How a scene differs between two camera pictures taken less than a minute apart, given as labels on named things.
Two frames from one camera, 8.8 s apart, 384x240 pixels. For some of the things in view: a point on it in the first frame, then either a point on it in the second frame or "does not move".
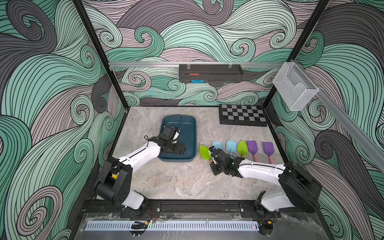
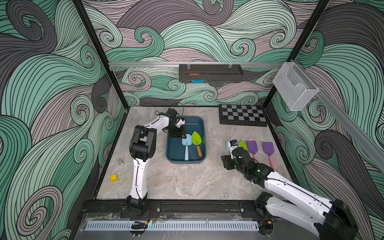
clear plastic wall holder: [293, 87] does not move
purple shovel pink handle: [268, 148] does not move
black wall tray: [210, 73] does not move
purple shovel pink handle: [253, 148] does not move
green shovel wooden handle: [205, 153] → [197, 140]
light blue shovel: [217, 144] → [187, 141]
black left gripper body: [175, 148] → [173, 126]
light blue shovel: [231, 146] does not move
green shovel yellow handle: [242, 148] does not move
